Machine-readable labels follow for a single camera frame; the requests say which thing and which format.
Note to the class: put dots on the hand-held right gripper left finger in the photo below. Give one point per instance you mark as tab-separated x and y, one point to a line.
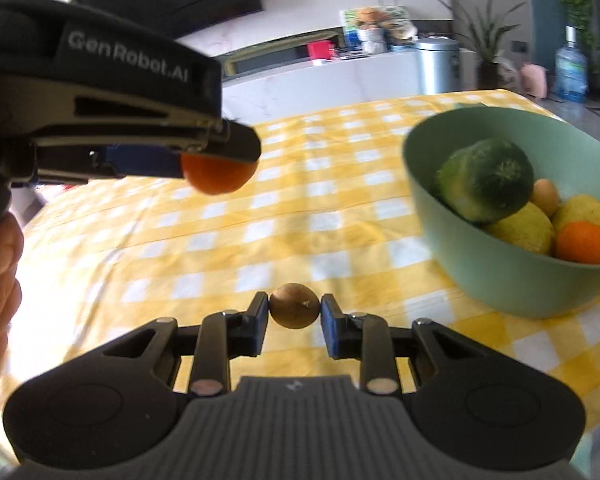
260	325

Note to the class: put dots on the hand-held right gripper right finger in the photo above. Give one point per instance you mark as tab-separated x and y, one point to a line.
330	330

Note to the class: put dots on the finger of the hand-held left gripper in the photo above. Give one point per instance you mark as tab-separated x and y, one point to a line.
240	142
145	162

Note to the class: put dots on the small brown kiwi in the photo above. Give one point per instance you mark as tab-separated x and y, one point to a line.
294	306
545	197

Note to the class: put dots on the green colander bowl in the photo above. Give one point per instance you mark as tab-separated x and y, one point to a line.
480	280

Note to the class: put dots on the green cucumber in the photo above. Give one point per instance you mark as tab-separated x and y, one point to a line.
485	180

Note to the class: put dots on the yellow lemon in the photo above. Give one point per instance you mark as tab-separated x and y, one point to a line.
525	230

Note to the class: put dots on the yellow-green pear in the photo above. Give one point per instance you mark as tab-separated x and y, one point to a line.
587	210

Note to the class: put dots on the yellow checkered tablecloth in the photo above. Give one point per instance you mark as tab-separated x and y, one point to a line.
330	200

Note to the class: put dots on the white marble television cabinet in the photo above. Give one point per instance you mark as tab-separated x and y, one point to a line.
330	85

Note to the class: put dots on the red box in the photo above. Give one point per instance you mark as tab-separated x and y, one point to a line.
320	51

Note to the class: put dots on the colourful picture board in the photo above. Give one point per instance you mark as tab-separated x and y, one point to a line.
347	25

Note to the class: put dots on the teddy bear bouquet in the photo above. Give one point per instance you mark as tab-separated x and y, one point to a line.
371	35

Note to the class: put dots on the round paper fan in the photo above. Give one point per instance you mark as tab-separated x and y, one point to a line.
400	22

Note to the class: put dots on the silver-blue trash can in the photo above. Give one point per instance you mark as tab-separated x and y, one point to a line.
437	67

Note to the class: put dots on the long-leaf potted plant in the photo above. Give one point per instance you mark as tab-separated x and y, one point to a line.
490	77

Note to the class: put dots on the white plastic bag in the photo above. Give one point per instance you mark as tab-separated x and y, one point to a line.
508	72

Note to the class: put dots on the pink pig appliance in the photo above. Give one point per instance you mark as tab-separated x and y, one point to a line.
534	80

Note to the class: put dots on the blue water bottle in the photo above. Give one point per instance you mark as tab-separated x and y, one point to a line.
571	72

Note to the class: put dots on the black wall socket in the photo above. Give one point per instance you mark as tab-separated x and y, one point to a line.
519	46

